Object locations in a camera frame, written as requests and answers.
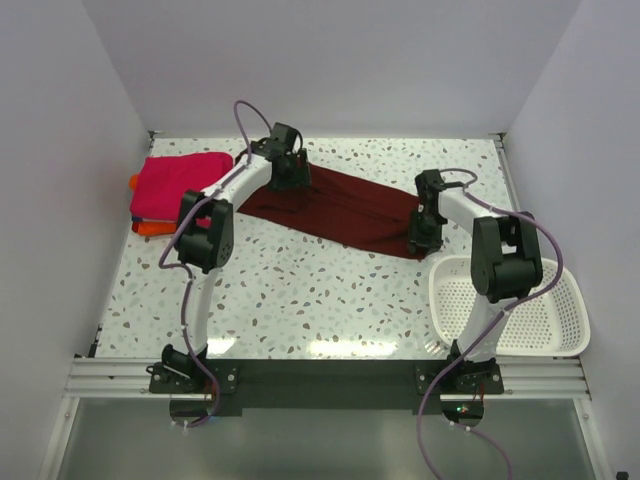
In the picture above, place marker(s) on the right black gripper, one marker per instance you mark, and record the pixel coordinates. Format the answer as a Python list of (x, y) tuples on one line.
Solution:
[(416, 238)]

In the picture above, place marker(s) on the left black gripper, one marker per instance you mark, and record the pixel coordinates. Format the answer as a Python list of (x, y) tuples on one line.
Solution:
[(300, 176)]

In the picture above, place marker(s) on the dark red t-shirt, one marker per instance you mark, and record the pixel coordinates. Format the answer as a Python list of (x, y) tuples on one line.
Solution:
[(345, 209)]

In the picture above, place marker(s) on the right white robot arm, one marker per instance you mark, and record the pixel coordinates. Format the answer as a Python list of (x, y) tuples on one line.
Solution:
[(505, 262)]

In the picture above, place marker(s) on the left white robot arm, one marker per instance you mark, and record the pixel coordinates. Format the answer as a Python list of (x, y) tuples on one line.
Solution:
[(204, 239)]

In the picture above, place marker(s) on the folded pink t-shirt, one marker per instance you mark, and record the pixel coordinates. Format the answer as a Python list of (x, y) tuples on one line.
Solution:
[(162, 181)]

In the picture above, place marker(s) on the folded orange t-shirt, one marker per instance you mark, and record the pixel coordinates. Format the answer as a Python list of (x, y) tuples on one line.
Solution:
[(150, 227)]

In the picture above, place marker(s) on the white perforated plastic basket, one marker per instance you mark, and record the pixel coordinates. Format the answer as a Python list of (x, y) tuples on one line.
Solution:
[(555, 324)]

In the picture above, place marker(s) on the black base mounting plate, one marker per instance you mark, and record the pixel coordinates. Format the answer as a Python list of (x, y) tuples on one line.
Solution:
[(228, 387)]

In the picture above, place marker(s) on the aluminium extrusion rail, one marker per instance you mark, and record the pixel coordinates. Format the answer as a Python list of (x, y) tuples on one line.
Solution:
[(524, 378)]

